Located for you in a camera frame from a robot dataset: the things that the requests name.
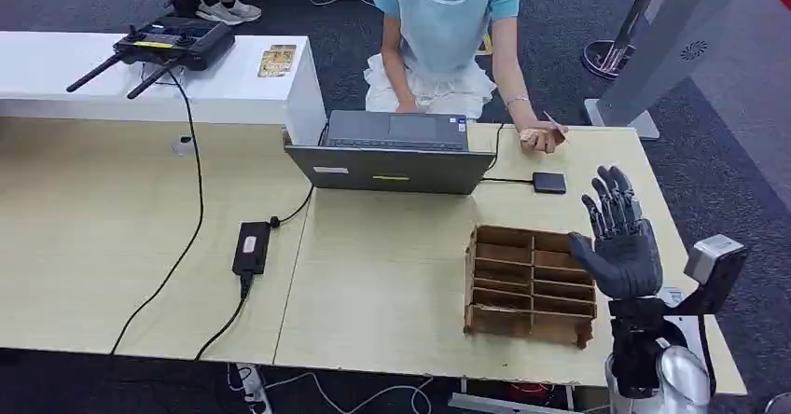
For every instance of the white bench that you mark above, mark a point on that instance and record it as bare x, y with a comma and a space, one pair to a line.
235, 93

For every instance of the person's left hand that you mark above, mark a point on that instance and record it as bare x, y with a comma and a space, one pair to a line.
544, 139

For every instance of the person at the laptop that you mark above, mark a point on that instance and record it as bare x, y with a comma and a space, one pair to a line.
442, 34

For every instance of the grey laptop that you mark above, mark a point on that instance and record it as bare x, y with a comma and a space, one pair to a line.
389, 167

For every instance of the black portable drive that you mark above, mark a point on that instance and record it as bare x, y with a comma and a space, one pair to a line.
549, 183

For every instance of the round base with pole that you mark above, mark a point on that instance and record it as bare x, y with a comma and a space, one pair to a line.
609, 59

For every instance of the wooden card box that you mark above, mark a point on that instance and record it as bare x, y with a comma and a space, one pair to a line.
528, 284

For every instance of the white power strip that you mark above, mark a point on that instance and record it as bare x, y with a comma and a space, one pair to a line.
253, 391

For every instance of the person's right hand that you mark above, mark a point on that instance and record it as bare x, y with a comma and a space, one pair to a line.
406, 107

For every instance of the yellow floor marker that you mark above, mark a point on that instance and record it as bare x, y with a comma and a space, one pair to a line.
486, 45

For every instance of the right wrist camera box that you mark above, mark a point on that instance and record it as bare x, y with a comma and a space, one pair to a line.
717, 260

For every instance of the black power adapter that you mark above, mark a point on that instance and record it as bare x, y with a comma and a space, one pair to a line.
250, 247

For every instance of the stack of gold cards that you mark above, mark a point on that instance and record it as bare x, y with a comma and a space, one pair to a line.
276, 62

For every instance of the white desk frame bar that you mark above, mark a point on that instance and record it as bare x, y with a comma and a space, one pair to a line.
494, 406

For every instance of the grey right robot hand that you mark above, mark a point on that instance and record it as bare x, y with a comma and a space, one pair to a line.
624, 257

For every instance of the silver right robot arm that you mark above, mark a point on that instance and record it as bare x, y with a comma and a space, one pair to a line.
649, 368

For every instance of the black remote controller with antennas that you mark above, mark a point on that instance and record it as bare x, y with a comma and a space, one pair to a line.
176, 39

